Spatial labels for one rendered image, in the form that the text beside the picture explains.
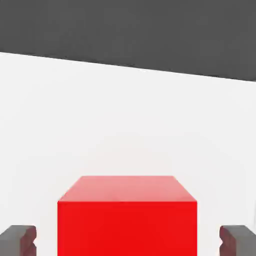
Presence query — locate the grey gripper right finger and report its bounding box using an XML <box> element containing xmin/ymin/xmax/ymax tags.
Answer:
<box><xmin>219</xmin><ymin>224</ymin><xmax>256</xmax><ymax>256</ymax></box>

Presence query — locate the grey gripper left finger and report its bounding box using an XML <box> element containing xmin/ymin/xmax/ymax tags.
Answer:
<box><xmin>0</xmin><ymin>224</ymin><xmax>38</xmax><ymax>256</ymax></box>

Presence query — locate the small red cube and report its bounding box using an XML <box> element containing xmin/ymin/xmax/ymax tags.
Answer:
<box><xmin>57</xmin><ymin>175</ymin><xmax>198</xmax><ymax>256</ymax></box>

